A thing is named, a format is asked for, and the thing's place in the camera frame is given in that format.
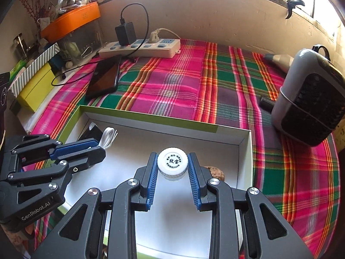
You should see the black rectangular device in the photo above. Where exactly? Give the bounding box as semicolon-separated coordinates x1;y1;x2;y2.
78;122;103;142

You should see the white usb cable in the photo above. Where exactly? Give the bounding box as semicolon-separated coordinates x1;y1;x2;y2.
98;127;119;149

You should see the white bottle cap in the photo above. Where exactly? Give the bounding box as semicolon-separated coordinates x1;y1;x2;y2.
157;147;188;181

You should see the brown walnut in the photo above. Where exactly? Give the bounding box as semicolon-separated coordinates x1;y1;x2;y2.
206;167;225;181

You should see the green white cardboard box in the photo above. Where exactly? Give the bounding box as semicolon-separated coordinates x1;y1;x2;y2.
58;106;253;258

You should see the yellow box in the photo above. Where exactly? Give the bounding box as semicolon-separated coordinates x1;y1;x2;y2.
16;63;54;112

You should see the striped white box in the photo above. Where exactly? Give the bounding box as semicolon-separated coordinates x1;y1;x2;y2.
9;43;60;97

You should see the black smartphone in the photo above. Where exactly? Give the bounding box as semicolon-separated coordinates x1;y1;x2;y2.
85;55;122;101

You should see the clear plastic container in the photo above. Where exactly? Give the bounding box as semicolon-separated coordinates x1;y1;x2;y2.
57;20;103;65

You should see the orange box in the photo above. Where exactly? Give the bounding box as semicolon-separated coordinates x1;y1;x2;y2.
40;2;100;43

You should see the black charger adapter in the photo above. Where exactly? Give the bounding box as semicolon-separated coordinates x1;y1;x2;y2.
115;22;137;46

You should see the grey black small heater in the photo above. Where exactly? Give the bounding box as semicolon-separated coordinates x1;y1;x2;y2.
271;45;344;147

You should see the red branch decoration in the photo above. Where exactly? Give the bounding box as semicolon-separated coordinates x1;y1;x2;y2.
19;0;59;25

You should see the white plug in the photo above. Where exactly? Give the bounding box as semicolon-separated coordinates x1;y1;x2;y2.
148;27;181;43

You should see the white power strip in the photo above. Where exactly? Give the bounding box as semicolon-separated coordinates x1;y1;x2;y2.
98;39;181;58

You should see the pink green plaid cloth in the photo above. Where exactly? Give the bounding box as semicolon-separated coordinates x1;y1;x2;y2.
89;40;341;258

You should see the grey hair dryer nozzle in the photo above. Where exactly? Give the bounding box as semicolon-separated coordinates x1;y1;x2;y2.
264;54;294;73

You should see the black window latch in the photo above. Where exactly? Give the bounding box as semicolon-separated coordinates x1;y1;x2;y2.
285;0;305;19

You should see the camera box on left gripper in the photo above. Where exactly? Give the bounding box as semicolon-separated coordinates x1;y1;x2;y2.
0;72;10;142

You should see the black charger cable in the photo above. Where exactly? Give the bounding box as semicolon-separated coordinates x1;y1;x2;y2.
51;3;150;87

